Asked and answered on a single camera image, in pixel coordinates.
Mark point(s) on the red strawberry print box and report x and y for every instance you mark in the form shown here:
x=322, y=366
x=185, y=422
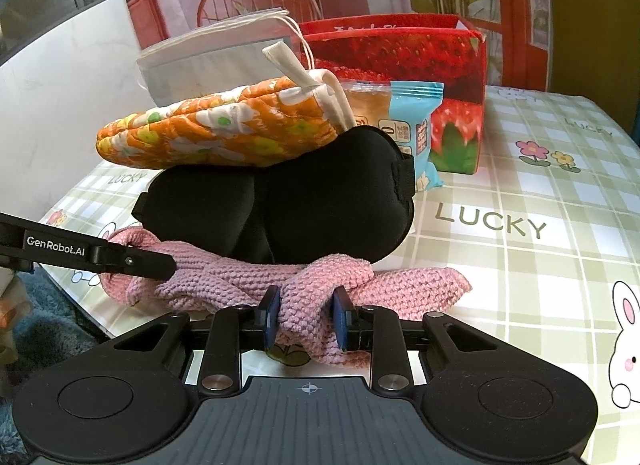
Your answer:
x=425, y=55

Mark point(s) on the black eye mask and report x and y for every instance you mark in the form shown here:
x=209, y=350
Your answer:
x=300, y=205

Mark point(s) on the orange floral quilted pouch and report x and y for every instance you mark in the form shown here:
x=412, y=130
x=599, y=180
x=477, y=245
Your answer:
x=225, y=130

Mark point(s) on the pink knitted headband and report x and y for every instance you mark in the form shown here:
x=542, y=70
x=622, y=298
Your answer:
x=320, y=275

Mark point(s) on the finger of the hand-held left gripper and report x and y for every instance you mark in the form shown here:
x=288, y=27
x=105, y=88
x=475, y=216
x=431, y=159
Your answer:
x=145, y=262

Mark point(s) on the blue bread snack packet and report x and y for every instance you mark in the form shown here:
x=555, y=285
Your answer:
x=410, y=115

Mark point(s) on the window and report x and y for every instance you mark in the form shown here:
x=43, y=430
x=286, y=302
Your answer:
x=30, y=0

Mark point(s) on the green checked tablecloth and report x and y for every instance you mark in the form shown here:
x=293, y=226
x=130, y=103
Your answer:
x=525, y=270

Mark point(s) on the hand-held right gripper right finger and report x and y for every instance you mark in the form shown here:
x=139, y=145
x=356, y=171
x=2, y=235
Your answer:
x=342, y=320

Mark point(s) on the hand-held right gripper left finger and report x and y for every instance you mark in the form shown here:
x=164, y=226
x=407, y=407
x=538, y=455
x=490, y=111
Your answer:
x=271, y=317

